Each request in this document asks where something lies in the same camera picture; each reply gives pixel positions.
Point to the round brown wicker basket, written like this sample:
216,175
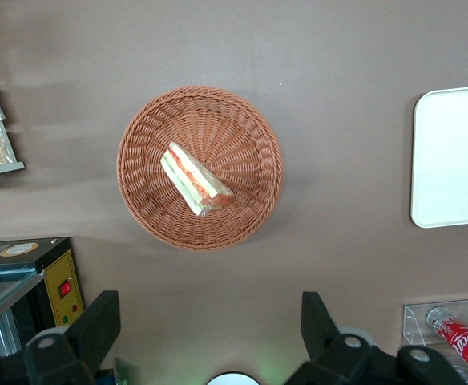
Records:
238,132

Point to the clear acrylic bottle rack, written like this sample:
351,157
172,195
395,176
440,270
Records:
412,325

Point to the black food warmer yellow panel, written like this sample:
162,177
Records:
63,272

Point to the triangular sandwich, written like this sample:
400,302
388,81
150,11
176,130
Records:
190,176

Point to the red cola bottle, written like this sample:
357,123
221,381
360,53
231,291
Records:
462,341

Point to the cream rectangular tray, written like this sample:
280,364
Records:
454,160

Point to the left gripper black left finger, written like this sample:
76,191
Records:
57,357

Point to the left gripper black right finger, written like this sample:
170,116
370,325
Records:
334,361

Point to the grey snack rack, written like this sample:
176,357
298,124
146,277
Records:
1,169

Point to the steel food pan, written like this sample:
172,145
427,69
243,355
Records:
1,337

